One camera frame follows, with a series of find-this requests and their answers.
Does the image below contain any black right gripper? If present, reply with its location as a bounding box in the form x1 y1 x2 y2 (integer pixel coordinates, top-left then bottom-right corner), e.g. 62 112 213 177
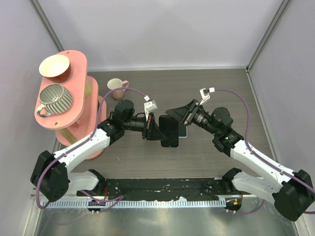
166 99 220 136

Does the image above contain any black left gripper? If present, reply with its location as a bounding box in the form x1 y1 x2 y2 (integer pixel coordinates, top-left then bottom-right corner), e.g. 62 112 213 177
123 112 166 140

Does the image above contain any black phone case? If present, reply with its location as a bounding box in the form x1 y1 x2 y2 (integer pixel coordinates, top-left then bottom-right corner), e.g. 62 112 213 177
158 115 179 148

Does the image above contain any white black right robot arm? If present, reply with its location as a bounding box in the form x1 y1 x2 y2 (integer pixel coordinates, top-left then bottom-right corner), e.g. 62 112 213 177
166 99 315 221

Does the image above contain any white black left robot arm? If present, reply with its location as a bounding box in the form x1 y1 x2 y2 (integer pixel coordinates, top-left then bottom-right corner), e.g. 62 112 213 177
31 100 164 202

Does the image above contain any pink mug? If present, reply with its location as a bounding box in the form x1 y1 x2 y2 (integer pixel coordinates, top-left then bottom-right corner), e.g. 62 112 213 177
107 78 129 100

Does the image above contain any pink tiered shelf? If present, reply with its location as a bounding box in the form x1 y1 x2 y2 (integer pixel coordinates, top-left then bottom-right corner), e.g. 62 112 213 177
34 50 106 147

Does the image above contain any grey striped mug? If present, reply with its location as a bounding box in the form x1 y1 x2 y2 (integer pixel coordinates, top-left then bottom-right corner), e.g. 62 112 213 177
36 83 73 118

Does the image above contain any white bowl red outside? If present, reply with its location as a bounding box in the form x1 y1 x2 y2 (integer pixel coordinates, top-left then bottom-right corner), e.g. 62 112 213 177
39 54 71 83

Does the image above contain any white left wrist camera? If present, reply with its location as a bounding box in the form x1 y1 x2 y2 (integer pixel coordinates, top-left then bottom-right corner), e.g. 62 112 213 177
144 95 157 120

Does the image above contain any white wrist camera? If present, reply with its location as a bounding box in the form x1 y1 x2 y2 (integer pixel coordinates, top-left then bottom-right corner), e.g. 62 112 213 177
199 88 215 105
144 95 157 120

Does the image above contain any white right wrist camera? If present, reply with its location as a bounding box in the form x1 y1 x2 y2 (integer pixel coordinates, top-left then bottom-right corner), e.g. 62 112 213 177
199 88 215 105

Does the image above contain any aluminium frame rail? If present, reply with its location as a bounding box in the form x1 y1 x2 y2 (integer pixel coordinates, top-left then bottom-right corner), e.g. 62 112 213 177
31 188 247 209

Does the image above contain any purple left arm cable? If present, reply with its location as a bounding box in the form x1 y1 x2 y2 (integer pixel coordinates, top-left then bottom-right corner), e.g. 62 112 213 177
35 88 148 209

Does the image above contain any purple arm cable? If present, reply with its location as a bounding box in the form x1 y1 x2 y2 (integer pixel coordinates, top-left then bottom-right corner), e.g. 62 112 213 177
213 88 315 216
35 88 148 209

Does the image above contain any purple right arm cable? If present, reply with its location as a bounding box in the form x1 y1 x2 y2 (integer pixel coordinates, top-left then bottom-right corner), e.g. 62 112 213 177
213 88 315 216

